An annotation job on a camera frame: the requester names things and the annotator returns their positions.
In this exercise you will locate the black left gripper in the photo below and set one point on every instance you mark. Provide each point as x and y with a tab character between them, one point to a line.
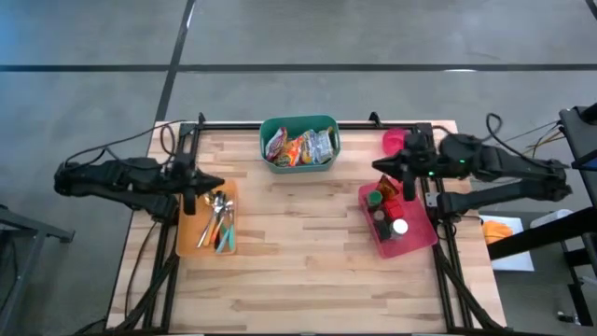
184	172

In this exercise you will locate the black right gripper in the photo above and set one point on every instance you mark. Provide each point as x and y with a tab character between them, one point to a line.
422	156

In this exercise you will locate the spice jar with green lid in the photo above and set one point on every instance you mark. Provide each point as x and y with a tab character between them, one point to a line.
374	198

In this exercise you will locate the plain silver spoon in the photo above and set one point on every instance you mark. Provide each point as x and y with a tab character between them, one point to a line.
205	233

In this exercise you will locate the orange plastic tray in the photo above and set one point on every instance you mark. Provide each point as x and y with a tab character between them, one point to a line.
189	233

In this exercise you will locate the small clear spice jar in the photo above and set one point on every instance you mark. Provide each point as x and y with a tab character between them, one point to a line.
379	215

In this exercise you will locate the spice jar with white lid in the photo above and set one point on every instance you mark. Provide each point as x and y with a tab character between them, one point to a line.
399	227

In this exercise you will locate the pink plastic tray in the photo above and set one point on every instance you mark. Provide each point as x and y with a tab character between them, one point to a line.
417	238

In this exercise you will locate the silver ramen packet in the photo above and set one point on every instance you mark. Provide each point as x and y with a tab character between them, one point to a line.
325	147

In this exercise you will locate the green plastic bin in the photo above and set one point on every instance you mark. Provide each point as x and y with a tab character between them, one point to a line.
298	122

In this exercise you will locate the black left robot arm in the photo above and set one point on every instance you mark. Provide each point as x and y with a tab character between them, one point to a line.
116	179

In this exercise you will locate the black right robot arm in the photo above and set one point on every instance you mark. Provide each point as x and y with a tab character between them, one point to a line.
503	163

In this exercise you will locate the pink plastic bowl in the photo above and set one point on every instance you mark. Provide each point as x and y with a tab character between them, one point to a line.
394	141

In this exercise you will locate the orange cloth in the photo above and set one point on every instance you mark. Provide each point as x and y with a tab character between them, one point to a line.
496	232

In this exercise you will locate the white sheet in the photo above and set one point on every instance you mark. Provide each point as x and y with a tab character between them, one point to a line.
513	261

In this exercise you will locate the white container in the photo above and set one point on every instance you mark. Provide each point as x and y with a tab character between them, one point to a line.
550	217

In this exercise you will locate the grey metal table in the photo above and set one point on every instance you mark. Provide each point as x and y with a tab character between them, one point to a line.
28	231

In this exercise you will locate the black equipment cart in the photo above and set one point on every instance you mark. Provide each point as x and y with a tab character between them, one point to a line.
583	140

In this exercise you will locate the small black floor object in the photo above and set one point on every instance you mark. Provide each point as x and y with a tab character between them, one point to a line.
569	318

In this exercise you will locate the black metal table frame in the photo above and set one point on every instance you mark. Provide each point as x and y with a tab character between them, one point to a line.
373	126

